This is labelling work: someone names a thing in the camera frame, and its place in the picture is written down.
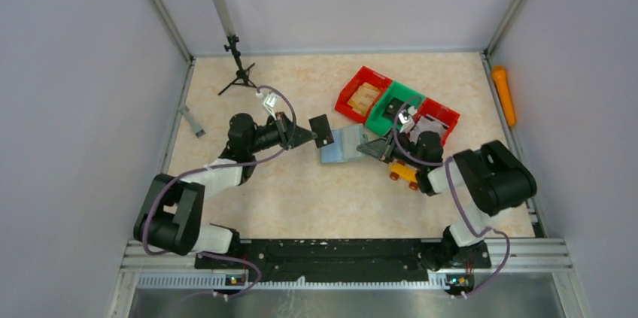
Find wooden blocks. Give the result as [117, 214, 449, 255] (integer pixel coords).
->
[347, 83, 381, 115]

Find near red bin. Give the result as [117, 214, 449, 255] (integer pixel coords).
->
[414, 98, 460, 146]

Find black item in green bin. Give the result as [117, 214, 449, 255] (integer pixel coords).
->
[382, 98, 404, 120]

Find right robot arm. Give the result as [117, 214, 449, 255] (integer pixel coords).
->
[357, 131, 537, 270]

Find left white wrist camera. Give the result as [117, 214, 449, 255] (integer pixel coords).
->
[256, 92, 279, 117]

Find green card holder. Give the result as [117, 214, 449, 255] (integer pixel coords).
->
[320, 124, 367, 164]

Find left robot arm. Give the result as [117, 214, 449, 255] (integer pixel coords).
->
[133, 112, 318, 256]

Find green bin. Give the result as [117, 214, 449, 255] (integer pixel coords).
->
[364, 82, 425, 136]

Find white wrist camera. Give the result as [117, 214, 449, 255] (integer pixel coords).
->
[397, 110, 415, 133]
[256, 92, 279, 117]

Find small grey tool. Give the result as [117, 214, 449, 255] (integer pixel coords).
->
[178, 105, 205, 138]

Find yellow toy car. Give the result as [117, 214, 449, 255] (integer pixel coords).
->
[389, 161, 420, 191]

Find black credit card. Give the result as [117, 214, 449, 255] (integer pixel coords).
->
[308, 114, 334, 149]

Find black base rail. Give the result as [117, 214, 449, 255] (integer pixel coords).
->
[194, 238, 492, 283]

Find black tripod with grey tube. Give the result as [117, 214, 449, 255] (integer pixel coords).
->
[212, 0, 258, 96]

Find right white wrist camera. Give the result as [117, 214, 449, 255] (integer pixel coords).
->
[397, 110, 415, 133]

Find clear plastic bags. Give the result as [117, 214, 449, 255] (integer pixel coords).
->
[417, 116, 448, 137]

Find red bin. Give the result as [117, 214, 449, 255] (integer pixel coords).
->
[334, 66, 393, 123]
[414, 98, 460, 146]

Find orange flashlight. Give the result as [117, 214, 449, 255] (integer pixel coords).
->
[491, 65, 517, 127]

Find far red bin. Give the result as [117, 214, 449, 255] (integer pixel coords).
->
[334, 66, 393, 123]

